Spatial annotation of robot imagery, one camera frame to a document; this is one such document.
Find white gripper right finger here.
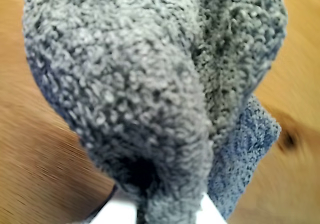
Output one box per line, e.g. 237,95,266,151
199,191,227,224

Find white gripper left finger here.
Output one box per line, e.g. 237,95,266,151
89,197,138,224

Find grey terry sock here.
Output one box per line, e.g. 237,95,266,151
21,0,288,224

